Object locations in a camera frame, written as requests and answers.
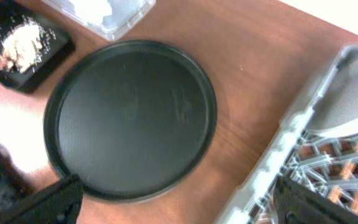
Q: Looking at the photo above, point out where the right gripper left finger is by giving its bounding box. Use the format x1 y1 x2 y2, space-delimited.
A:
0 175 83 224

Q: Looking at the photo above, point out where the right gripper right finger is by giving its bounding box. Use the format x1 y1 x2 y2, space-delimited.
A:
273 177 358 224

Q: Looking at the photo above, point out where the grey plate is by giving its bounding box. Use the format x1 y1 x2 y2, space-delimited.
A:
306 49 358 138

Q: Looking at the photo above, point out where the round black serving tray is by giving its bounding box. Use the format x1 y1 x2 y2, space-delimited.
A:
43 40 218 203

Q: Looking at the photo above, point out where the white napkin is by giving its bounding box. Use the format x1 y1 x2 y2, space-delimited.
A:
69 0 145 29

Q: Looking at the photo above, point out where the grey dishwasher rack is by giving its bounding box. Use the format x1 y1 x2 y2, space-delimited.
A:
216 45 358 223

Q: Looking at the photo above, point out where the peanut shells and rice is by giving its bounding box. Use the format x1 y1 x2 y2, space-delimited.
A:
0 16 57 73

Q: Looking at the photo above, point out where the clear plastic bin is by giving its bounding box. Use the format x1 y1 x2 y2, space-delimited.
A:
43 0 156 41

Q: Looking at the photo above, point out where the black rectangular tray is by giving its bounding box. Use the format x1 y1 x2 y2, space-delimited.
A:
0 1 75 93

